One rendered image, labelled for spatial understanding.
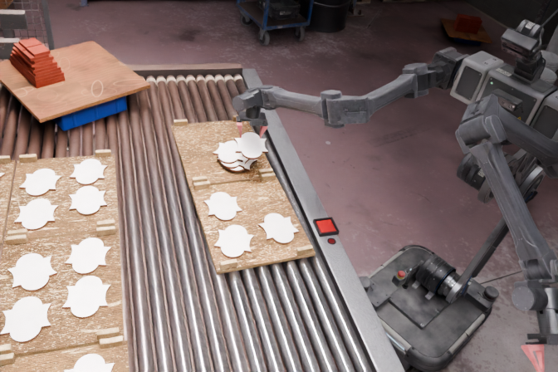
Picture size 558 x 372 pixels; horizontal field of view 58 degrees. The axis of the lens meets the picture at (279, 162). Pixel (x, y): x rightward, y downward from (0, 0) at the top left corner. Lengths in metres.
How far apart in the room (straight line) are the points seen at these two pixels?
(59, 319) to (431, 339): 1.67
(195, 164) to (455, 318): 1.48
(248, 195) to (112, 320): 0.68
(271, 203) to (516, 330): 1.74
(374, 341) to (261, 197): 0.68
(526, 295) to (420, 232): 2.10
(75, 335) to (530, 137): 1.36
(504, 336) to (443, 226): 0.82
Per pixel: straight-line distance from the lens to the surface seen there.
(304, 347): 1.56
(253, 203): 1.89
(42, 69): 2.33
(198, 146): 2.14
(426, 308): 2.65
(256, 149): 1.93
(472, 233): 3.57
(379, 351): 1.62
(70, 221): 1.85
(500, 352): 3.03
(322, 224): 1.88
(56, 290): 1.66
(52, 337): 1.57
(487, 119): 1.35
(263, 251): 1.73
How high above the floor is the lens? 2.23
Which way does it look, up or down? 38 degrees down
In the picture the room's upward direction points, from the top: 10 degrees clockwise
